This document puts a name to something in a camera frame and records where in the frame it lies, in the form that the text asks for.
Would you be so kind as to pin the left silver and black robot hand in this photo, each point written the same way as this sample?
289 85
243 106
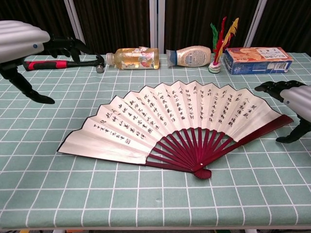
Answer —
19 41

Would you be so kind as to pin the right silver and black robot hand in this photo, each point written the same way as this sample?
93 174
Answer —
298 99

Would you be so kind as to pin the paper folding fan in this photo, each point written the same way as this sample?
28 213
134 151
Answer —
170 109

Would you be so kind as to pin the dark pleated partition panel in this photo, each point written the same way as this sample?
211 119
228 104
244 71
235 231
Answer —
114 24
289 24
31 12
189 21

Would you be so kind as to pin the red and black claw hammer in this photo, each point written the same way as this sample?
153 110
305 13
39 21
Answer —
48 64

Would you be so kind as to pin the blue and orange carton box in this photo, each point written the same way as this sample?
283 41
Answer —
255 60

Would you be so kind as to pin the colourful feather shuttlecock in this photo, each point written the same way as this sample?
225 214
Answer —
215 65

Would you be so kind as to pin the clear bottle with yellow liquid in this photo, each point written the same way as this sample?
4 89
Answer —
131 58

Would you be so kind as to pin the white squeeze sauce bottle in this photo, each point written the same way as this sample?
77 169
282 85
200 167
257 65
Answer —
192 56

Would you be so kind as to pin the green checked tablecloth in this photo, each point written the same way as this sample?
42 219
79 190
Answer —
218 194

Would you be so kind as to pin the white partition frame post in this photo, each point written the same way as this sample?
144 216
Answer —
255 21
153 24
75 24

